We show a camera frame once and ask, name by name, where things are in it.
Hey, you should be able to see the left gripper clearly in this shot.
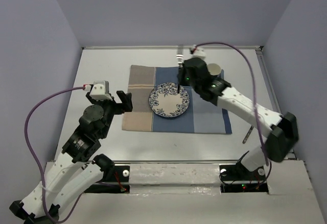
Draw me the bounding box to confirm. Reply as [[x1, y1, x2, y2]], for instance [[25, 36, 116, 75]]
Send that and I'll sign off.
[[88, 90, 133, 137]]

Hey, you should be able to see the dark green mug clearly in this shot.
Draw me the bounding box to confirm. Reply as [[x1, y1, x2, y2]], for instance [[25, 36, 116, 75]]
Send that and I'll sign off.
[[207, 63, 222, 76]]

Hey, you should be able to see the fork with dark handle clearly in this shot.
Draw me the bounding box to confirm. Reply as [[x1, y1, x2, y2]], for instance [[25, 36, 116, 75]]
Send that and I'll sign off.
[[176, 45, 183, 93]]

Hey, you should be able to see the blue floral ceramic plate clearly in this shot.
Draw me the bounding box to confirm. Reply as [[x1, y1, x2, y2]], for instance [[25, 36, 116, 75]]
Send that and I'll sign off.
[[149, 82, 190, 118]]

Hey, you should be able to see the blue beige checked placemat cloth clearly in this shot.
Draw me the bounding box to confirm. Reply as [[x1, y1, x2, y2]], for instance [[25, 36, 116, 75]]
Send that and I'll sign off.
[[122, 65, 232, 135]]

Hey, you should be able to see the knife with dark handle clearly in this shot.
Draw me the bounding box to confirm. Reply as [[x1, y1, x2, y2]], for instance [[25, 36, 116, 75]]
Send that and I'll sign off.
[[242, 126, 254, 144]]

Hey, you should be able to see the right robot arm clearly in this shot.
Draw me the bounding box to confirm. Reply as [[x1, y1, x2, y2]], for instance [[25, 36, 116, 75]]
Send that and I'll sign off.
[[177, 57, 299, 179]]

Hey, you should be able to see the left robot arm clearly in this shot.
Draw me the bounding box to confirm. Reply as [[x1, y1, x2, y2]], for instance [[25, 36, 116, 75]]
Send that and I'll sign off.
[[9, 85, 133, 223]]

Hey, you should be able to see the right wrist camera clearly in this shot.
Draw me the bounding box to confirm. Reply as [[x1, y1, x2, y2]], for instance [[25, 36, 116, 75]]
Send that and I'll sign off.
[[190, 45, 206, 60]]

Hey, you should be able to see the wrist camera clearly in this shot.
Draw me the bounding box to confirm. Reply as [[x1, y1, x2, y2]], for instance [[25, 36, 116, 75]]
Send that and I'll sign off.
[[83, 81, 113, 101], [190, 45, 206, 60]]

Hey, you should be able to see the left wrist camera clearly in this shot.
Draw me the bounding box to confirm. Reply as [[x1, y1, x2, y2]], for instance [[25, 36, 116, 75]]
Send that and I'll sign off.
[[83, 81, 113, 101]]

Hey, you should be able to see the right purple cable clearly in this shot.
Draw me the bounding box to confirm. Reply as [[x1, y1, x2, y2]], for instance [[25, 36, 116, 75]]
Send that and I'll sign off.
[[195, 42, 272, 167]]

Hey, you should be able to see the purple cable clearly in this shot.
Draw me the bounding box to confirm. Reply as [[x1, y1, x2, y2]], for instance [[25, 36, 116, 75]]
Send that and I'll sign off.
[[195, 42, 272, 167], [25, 86, 91, 223]]

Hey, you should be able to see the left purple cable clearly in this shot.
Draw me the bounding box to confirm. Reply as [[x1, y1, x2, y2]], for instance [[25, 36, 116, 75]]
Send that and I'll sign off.
[[25, 86, 91, 223]]

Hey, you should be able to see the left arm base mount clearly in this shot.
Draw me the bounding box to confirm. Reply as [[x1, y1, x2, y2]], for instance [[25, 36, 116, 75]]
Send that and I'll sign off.
[[83, 154, 130, 194]]

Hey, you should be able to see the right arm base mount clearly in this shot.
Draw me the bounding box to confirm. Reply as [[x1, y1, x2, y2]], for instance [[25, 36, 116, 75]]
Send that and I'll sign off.
[[219, 159, 271, 193]]

